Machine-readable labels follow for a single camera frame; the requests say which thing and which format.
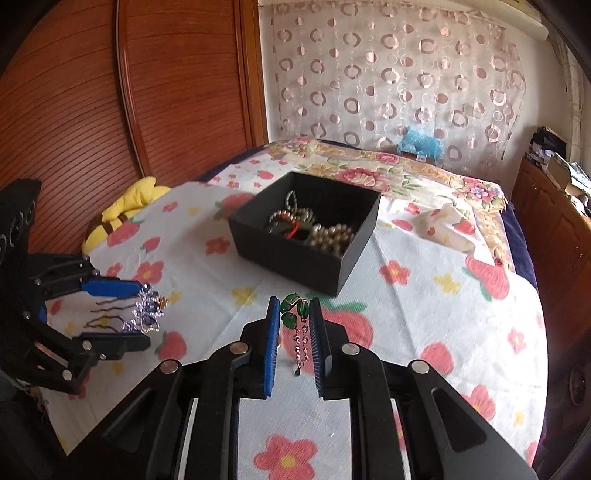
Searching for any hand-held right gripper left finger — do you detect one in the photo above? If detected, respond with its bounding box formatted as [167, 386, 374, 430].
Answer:
[69, 296, 283, 480]

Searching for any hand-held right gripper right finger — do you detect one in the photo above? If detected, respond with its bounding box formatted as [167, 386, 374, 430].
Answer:
[309, 296, 539, 480]

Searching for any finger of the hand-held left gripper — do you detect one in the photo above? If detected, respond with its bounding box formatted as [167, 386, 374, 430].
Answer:
[27, 318, 152, 396]
[30, 255, 142, 302]

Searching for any green bead dangle hairpin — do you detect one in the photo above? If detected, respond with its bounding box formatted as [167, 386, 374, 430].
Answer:
[280, 292, 315, 377]

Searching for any silver flower hair comb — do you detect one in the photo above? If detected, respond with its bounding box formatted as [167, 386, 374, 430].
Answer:
[83, 283, 170, 336]

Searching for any black square box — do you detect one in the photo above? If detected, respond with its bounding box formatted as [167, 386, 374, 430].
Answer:
[227, 171, 383, 298]

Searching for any pearl necklace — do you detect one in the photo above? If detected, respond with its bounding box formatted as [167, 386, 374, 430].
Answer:
[302, 220, 357, 260]

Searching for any pale green jade bangle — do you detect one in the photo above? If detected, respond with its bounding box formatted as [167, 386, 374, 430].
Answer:
[270, 220, 315, 246]

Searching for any yellow plush toy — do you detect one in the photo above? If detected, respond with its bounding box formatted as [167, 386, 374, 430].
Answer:
[82, 176, 171, 254]

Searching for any wooden wardrobe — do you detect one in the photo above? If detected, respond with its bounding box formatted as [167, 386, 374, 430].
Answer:
[0, 0, 269, 260]

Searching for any floral blanket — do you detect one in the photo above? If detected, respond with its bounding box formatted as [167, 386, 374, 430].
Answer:
[257, 136, 509, 260]

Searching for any dark blue bed cover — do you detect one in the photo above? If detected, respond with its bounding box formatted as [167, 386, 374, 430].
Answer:
[501, 207, 542, 289]

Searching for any blue plastic bag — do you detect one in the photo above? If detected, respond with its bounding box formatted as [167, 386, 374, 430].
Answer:
[397, 125, 443, 162]

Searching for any wooden cabinet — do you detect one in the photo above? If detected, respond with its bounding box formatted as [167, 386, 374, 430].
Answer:
[510, 154, 591, 334]

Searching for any sheer circle-patterned curtain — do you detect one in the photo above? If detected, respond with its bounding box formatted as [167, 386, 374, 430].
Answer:
[270, 0, 528, 163]

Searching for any cardboard box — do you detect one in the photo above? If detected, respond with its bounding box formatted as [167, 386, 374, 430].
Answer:
[547, 152, 591, 195]

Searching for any pile of dark clothes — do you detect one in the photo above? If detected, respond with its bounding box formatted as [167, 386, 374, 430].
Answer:
[528, 126, 567, 163]

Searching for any pale window curtain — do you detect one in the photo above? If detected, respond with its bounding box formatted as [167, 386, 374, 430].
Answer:
[551, 36, 591, 163]

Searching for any cream air conditioner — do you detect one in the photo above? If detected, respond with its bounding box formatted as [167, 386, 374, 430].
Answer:
[502, 0, 551, 41]

